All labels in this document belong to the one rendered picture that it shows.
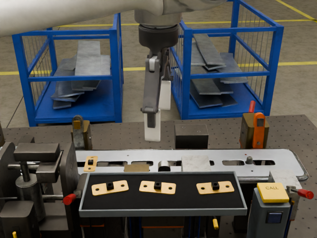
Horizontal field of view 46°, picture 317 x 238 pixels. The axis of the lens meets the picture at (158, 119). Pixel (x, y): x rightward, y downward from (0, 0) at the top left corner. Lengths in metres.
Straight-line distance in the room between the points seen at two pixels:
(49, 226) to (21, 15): 0.69
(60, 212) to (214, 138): 1.05
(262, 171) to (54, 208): 0.66
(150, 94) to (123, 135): 1.32
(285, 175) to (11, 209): 0.76
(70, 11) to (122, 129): 1.56
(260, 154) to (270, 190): 0.42
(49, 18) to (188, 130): 0.92
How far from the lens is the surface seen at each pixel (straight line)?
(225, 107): 3.45
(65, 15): 0.52
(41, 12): 0.54
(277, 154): 1.35
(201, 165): 1.06
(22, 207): 1.02
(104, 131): 2.03
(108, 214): 0.84
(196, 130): 1.37
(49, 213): 1.16
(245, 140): 1.42
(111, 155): 1.29
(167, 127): 2.04
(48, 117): 3.34
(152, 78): 0.66
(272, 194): 0.91
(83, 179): 1.07
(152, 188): 0.89
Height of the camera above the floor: 1.73
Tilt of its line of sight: 29 degrees down
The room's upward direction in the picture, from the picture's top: straight up
